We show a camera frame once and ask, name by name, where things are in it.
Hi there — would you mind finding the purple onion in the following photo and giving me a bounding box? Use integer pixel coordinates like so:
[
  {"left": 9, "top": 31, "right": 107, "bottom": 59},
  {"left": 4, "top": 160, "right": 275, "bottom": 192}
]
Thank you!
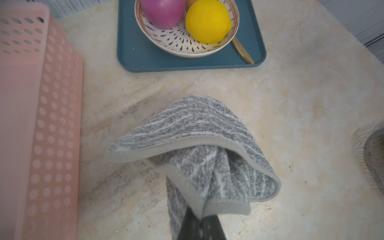
[{"left": 140, "top": 0, "right": 187, "bottom": 30}]

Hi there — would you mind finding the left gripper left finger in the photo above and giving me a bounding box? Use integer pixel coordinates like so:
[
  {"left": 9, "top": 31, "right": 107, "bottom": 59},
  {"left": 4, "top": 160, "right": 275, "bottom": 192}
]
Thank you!
[{"left": 177, "top": 208, "right": 203, "bottom": 240}]

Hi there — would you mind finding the pink plastic basket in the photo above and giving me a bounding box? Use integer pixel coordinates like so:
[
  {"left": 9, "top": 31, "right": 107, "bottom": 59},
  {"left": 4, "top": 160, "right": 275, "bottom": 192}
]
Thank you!
[{"left": 1, "top": 3, "right": 84, "bottom": 240}]

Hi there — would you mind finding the teal rectangular tray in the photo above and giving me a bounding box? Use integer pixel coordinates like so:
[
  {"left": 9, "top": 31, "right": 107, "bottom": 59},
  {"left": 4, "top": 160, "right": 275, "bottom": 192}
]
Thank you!
[{"left": 117, "top": 1, "right": 267, "bottom": 73}]

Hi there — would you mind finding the yellow lemon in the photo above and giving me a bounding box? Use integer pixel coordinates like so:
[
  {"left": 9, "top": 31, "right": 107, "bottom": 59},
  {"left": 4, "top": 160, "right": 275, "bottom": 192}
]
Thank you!
[{"left": 186, "top": 0, "right": 232, "bottom": 44}]

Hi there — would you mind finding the wooden spoon handle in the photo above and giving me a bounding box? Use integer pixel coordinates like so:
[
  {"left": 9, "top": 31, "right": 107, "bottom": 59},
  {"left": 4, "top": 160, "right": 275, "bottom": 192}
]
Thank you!
[{"left": 232, "top": 37, "right": 255, "bottom": 65}]

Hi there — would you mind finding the grey striped dishcloth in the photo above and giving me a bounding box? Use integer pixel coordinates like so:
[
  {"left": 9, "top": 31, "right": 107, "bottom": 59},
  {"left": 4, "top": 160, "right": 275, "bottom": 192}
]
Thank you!
[{"left": 106, "top": 95, "right": 281, "bottom": 240}]

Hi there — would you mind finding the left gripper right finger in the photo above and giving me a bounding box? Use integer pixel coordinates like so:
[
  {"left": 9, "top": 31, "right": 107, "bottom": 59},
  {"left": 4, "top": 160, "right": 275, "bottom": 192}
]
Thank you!
[{"left": 203, "top": 215, "right": 227, "bottom": 240}]

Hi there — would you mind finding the white patterned bowl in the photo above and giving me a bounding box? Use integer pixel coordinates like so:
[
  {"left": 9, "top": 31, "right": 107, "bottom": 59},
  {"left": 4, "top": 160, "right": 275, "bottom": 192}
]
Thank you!
[{"left": 135, "top": 1, "right": 240, "bottom": 58}]

